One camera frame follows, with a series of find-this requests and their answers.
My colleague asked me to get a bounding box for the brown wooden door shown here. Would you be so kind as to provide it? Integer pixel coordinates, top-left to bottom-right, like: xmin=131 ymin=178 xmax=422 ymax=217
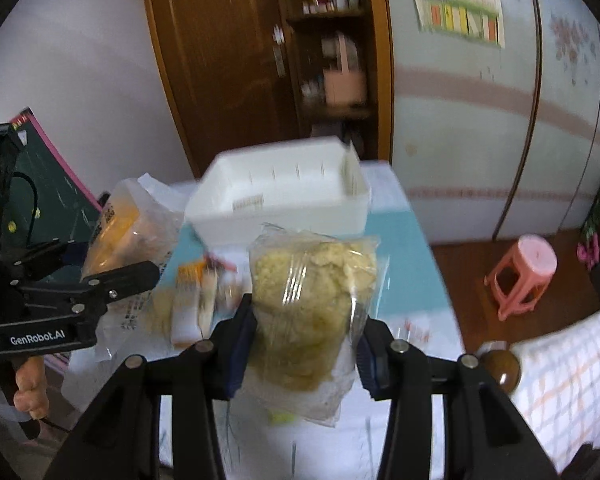
xmin=140 ymin=0 xmax=301 ymax=177

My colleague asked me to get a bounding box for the yellow sponge cake packet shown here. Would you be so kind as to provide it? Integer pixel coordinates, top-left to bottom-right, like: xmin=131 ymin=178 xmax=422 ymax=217
xmin=80 ymin=172 xmax=186 ymax=363

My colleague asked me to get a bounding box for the person's left hand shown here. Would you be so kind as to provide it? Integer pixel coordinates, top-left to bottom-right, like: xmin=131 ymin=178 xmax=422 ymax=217
xmin=0 ymin=357 xmax=49 ymax=422

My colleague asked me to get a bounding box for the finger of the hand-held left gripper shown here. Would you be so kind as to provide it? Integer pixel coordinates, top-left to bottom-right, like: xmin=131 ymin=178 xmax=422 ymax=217
xmin=17 ymin=260 xmax=161 ymax=321
xmin=7 ymin=239 xmax=91 ymax=286

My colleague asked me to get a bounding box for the orange white snack packet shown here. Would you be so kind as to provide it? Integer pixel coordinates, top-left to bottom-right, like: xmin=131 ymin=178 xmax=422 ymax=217
xmin=171 ymin=260 xmax=218 ymax=346

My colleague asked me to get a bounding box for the green patterned bag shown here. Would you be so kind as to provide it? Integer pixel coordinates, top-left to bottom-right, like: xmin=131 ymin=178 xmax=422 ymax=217
xmin=577 ymin=174 xmax=600 ymax=275

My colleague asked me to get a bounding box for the black cable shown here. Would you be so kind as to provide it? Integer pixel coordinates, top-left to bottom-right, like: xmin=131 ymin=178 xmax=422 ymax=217
xmin=11 ymin=171 xmax=40 ymax=248

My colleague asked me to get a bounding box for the metal door handle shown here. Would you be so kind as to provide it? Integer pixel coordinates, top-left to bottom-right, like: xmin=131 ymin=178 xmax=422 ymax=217
xmin=271 ymin=24 xmax=287 ymax=79

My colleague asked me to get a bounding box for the floral light wardrobe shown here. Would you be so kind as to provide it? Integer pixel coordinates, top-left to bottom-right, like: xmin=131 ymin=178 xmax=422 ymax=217
xmin=380 ymin=0 xmax=600 ymax=246

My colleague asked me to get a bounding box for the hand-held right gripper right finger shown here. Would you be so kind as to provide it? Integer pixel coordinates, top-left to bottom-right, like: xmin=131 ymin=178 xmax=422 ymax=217
xmin=355 ymin=317 xmax=561 ymax=480

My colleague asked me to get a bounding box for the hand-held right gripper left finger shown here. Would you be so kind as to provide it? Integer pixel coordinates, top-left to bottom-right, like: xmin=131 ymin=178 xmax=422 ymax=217
xmin=45 ymin=292 xmax=256 ymax=480

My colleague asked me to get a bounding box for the yellow crumbly cake packet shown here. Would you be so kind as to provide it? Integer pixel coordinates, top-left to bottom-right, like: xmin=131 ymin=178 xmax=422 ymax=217
xmin=240 ymin=222 xmax=383 ymax=428

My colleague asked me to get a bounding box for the white checked cloth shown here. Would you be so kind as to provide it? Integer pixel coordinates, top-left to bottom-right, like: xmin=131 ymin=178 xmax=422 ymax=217
xmin=510 ymin=294 xmax=600 ymax=476

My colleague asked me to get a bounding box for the wall poster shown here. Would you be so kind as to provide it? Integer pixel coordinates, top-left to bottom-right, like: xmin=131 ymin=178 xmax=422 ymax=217
xmin=405 ymin=0 xmax=506 ymax=50

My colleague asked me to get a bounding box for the brown round knob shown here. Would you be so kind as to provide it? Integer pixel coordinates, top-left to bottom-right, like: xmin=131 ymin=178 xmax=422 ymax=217
xmin=480 ymin=347 xmax=523 ymax=396

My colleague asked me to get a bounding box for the pink plastic stool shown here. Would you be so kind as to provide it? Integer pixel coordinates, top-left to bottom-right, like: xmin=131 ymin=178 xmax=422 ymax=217
xmin=484 ymin=234 xmax=558 ymax=322

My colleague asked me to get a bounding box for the green board with pink edge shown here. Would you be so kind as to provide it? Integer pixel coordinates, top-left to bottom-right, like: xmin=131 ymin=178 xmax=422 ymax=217
xmin=7 ymin=106 xmax=104 ymax=286

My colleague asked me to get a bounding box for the pink handled basket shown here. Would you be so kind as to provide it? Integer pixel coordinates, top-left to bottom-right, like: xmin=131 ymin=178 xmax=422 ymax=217
xmin=321 ymin=32 xmax=369 ymax=107

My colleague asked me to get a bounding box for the wooden shelf cabinet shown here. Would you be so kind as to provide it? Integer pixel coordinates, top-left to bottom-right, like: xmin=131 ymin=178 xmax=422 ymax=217
xmin=274 ymin=0 xmax=397 ymax=162

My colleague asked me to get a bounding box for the teal white tablecloth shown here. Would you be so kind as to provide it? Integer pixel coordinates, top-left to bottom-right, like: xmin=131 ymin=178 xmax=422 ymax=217
xmin=62 ymin=160 xmax=466 ymax=480

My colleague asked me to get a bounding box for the white plastic basket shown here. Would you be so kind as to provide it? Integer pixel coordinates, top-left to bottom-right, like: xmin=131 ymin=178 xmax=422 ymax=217
xmin=184 ymin=135 xmax=372 ymax=243

